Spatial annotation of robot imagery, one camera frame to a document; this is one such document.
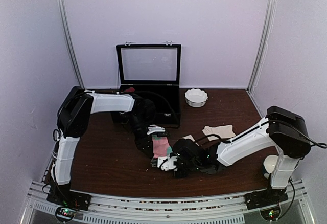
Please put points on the beige striped sock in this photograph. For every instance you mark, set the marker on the beige striped sock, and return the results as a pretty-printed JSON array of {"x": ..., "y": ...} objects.
[{"x": 208, "y": 134}]

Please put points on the left aluminium frame post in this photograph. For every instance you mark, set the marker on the left aluminium frame post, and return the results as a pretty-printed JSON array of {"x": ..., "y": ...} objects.
[{"x": 69, "y": 42}]

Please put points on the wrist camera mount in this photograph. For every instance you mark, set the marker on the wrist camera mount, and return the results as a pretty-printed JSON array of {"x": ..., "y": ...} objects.
[
  {"x": 165, "y": 163},
  {"x": 157, "y": 131}
]

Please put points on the maroon yellow argyle sock roll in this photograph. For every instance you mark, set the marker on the maroon yellow argyle sock roll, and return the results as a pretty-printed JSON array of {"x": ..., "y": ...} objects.
[{"x": 130, "y": 90}]

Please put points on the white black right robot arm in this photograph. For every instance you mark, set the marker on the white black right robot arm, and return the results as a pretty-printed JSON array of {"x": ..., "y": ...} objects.
[{"x": 280, "y": 128}]

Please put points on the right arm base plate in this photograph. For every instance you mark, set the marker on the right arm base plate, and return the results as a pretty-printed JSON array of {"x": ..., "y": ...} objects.
[{"x": 263, "y": 198}]

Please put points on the pink mint patterned sock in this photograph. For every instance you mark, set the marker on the pink mint patterned sock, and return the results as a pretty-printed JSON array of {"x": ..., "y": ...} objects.
[{"x": 161, "y": 146}]

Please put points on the right aluminium frame post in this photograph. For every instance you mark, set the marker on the right aluminium frame post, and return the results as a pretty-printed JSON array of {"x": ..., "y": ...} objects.
[{"x": 263, "y": 45}]

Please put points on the white scalloped ceramic bowl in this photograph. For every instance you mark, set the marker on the white scalloped ceramic bowl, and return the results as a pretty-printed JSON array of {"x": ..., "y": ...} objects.
[{"x": 196, "y": 98}]

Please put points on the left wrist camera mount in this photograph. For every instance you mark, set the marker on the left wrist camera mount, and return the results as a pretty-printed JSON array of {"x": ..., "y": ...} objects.
[{"x": 157, "y": 131}]

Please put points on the aluminium frame post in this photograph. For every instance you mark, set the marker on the aluminium frame post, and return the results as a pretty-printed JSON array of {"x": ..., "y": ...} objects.
[
  {"x": 263, "y": 45},
  {"x": 69, "y": 42}
]

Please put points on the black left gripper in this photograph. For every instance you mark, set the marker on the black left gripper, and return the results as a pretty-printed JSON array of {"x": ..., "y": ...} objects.
[{"x": 142, "y": 142}]

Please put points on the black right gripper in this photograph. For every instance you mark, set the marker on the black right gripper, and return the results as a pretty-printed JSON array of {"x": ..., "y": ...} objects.
[{"x": 180, "y": 176}]

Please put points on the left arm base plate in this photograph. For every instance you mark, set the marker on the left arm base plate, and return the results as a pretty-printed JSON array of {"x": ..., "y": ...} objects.
[{"x": 63, "y": 196}]

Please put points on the aluminium table edge rail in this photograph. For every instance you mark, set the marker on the aluminium table edge rail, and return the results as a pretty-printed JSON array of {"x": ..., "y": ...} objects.
[{"x": 228, "y": 208}]

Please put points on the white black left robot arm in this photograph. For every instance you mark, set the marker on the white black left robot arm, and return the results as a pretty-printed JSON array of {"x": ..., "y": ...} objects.
[{"x": 73, "y": 121}]

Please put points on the white blue cup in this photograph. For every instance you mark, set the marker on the white blue cup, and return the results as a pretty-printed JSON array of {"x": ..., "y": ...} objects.
[{"x": 268, "y": 165}]

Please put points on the black compartment storage box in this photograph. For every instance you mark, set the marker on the black compartment storage box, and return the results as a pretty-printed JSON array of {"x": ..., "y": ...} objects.
[{"x": 153, "y": 70}]

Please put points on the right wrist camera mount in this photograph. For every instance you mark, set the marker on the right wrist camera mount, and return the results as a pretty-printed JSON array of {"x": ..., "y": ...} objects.
[{"x": 165, "y": 163}]

